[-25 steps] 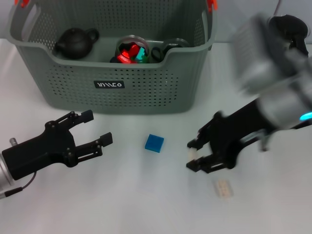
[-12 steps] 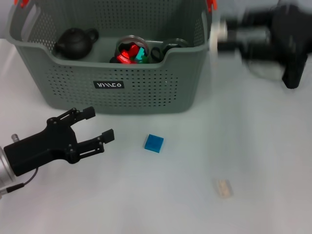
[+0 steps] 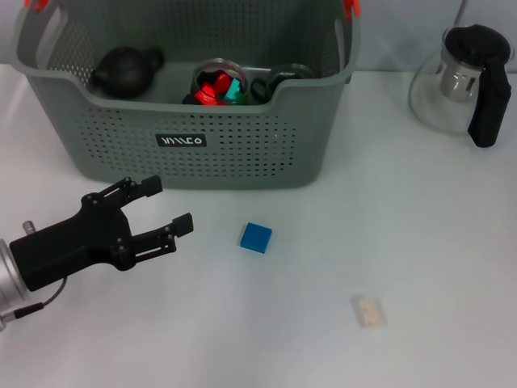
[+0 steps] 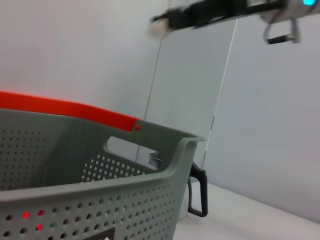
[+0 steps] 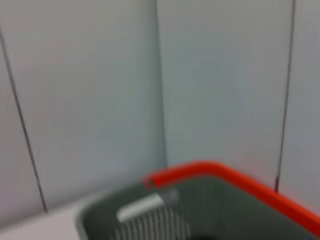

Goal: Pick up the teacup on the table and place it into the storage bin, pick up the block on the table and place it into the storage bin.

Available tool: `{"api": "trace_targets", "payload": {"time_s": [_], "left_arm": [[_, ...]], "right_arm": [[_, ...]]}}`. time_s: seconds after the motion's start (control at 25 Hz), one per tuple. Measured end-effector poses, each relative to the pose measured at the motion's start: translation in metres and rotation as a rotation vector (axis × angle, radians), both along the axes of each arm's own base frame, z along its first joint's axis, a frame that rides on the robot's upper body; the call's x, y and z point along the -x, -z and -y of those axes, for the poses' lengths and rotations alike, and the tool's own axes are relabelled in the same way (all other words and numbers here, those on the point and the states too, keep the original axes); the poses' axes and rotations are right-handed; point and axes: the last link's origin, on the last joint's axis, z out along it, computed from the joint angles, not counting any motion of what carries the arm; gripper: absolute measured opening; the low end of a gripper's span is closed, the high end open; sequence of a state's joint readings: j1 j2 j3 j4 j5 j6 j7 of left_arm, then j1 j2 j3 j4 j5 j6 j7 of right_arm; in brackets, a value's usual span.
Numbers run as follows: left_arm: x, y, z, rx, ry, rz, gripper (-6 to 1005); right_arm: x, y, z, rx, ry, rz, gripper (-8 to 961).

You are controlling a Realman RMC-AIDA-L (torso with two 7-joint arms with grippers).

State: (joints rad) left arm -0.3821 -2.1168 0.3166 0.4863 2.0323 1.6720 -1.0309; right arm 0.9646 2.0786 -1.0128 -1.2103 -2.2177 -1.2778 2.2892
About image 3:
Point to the black clay teapot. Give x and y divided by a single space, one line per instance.
121 72

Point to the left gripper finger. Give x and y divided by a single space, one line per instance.
137 188
161 240

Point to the cyan square brick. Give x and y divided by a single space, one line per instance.
232 89

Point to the dark red curved brick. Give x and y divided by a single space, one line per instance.
221 79

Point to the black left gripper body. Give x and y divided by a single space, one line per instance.
72 246

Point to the large red slope brick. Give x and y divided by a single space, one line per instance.
204 96

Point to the grey perforated storage bin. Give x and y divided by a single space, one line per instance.
161 161

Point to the blue square brick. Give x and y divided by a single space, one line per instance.
255 237

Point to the beige studded brick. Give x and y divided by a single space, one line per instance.
369 312

